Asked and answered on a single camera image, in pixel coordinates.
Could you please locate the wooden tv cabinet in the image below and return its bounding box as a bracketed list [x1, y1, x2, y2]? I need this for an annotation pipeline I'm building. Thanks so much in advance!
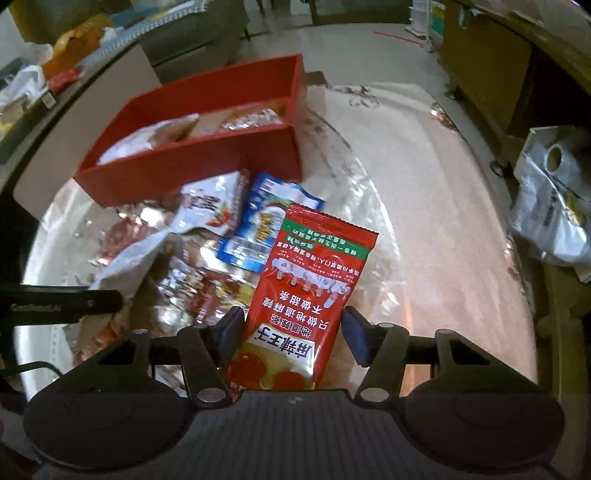
[439, 1, 590, 166]

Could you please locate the brown orange snack pack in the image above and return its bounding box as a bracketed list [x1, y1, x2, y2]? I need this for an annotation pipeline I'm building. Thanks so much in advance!
[221, 107, 283, 131]

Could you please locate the grey green sofa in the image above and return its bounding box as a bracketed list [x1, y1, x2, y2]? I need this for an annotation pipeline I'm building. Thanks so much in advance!
[139, 1, 249, 84]

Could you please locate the blue coconut snack pack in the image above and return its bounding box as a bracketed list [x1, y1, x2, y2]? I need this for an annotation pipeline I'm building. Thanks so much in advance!
[216, 173, 325, 273]

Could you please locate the red cardboard box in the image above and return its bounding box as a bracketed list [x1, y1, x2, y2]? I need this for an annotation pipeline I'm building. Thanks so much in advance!
[73, 55, 307, 207]

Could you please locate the orange plastic basket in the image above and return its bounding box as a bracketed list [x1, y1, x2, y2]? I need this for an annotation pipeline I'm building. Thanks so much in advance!
[42, 25, 104, 79]

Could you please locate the white plastic bag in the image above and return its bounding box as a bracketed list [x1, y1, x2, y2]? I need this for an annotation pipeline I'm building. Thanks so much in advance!
[0, 65, 47, 109]

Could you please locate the silver foil bag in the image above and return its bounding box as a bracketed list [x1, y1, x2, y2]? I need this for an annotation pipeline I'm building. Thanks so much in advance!
[509, 126, 590, 284]

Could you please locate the grey coffee table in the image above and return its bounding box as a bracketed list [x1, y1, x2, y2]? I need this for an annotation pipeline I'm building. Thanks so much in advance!
[1, 42, 160, 220]

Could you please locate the white hawthorn snack pack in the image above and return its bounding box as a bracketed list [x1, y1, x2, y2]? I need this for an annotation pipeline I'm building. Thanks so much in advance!
[171, 170, 249, 237]

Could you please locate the white blue striped snack pack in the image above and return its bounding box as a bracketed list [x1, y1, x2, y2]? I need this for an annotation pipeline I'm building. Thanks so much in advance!
[97, 114, 199, 165]

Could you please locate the large white snack bag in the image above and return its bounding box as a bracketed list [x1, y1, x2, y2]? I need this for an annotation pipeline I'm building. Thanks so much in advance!
[87, 230, 187, 296]

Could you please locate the red packet on table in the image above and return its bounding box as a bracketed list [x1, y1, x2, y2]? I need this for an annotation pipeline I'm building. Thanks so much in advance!
[47, 68, 79, 93]

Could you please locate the silver red nut pack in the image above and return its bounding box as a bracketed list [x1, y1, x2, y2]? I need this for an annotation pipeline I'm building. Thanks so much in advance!
[154, 256, 254, 326]

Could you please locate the red spicy strip pack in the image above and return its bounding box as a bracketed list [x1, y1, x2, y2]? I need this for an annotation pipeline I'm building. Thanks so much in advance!
[223, 204, 378, 392]

